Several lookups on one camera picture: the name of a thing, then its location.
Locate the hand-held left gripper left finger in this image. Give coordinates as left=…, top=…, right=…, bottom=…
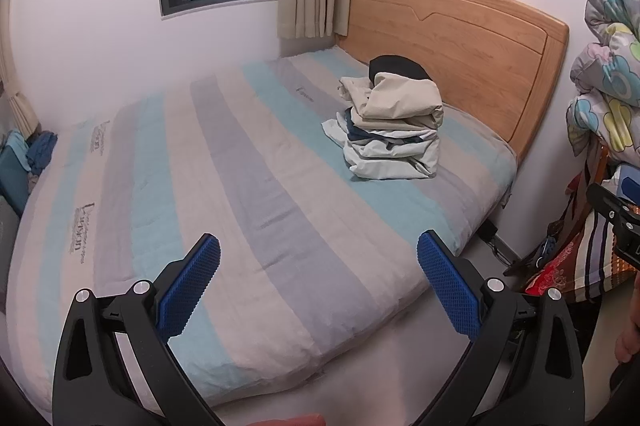
left=52, top=233, right=226, bottom=426

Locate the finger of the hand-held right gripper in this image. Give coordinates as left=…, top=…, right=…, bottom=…
left=586, top=183, right=640, bottom=228
left=617, top=163, right=640, bottom=202

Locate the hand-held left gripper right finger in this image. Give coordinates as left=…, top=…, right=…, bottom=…
left=412, top=229, right=586, bottom=426

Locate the cream and black hooded jacket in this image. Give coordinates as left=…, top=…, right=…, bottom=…
left=337, top=55, right=445, bottom=132

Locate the pile of folded clothes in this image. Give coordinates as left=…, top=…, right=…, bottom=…
left=321, top=109, right=442, bottom=180

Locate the person's right hand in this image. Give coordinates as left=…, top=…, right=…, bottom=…
left=612, top=323, right=640, bottom=364

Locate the person's left hand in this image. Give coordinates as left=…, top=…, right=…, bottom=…
left=245, top=413, right=327, bottom=426

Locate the striped cloth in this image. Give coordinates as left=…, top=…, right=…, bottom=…
left=550, top=201, right=640, bottom=302

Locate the wooden chair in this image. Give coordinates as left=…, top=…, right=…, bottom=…
left=580, top=139, right=613, bottom=217

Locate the red patterned cloth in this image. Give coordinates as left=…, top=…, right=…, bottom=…
left=522, top=251, right=591, bottom=302

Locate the floral quilt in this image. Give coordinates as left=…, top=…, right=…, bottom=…
left=565, top=0, right=640, bottom=157

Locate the striped bed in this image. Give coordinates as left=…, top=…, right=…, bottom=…
left=5, top=46, right=518, bottom=412

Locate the dark blue cloth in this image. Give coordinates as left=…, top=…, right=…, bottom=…
left=26, top=131, right=58, bottom=177

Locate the teal suitcase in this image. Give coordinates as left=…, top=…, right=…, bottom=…
left=0, top=146, right=30, bottom=214

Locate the wooden headboard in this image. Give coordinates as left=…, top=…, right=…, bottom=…
left=335, top=0, right=571, bottom=164

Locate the light blue cloth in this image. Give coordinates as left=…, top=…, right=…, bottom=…
left=4, top=129, right=32, bottom=172

